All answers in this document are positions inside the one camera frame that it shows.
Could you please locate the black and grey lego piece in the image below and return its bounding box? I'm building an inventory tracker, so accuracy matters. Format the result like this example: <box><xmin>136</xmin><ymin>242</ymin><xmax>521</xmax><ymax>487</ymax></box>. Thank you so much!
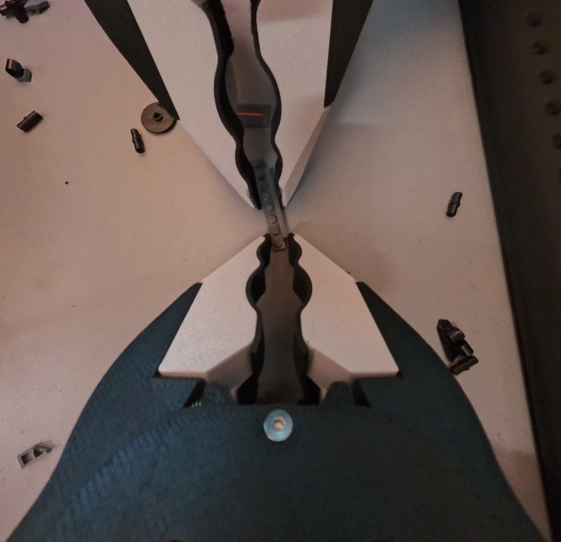
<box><xmin>0</xmin><ymin>0</ymin><xmax>50</xmax><ymax>24</ymax></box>

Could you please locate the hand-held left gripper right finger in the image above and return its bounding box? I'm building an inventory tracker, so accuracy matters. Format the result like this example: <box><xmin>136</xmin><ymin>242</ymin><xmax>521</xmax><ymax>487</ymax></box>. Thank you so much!
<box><xmin>285</xmin><ymin>233</ymin><xmax>404</xmax><ymax>402</ymax></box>

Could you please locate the black lego clip assembly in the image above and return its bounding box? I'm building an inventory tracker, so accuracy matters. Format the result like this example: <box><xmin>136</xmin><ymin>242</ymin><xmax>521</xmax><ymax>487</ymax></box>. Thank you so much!
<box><xmin>437</xmin><ymin>319</ymin><xmax>479</xmax><ymax>375</ymax></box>

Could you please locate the long grey lego assembly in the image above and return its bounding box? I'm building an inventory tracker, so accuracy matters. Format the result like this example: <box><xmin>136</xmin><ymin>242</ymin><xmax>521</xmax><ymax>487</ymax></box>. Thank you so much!
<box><xmin>226</xmin><ymin>55</ymin><xmax>307</xmax><ymax>404</ymax></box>

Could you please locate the small black grey lego piece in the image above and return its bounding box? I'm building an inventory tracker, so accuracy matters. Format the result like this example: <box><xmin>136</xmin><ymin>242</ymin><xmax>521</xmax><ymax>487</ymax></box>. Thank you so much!
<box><xmin>5</xmin><ymin>59</ymin><xmax>32</xmax><ymax>82</ymax></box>

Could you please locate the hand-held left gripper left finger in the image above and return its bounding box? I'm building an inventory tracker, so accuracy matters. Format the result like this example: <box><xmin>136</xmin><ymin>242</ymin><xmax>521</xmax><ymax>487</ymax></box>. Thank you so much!
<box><xmin>158</xmin><ymin>234</ymin><xmax>269</xmax><ymax>403</ymax></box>

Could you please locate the dark perforated panel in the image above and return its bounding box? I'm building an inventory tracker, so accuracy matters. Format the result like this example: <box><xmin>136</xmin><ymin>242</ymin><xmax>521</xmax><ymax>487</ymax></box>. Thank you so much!
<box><xmin>457</xmin><ymin>0</ymin><xmax>561</xmax><ymax>542</ymax></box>

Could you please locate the black round lego disc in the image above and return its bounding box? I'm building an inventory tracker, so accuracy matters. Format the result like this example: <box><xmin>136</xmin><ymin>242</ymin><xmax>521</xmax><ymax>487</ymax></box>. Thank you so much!
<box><xmin>141</xmin><ymin>102</ymin><xmax>177</xmax><ymax>134</ymax></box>

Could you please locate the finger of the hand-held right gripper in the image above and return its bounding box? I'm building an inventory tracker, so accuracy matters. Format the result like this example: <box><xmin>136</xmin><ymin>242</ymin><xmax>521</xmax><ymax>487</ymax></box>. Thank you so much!
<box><xmin>119</xmin><ymin>0</ymin><xmax>260</xmax><ymax>208</ymax></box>
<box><xmin>251</xmin><ymin>0</ymin><xmax>335</xmax><ymax>206</ymax></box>

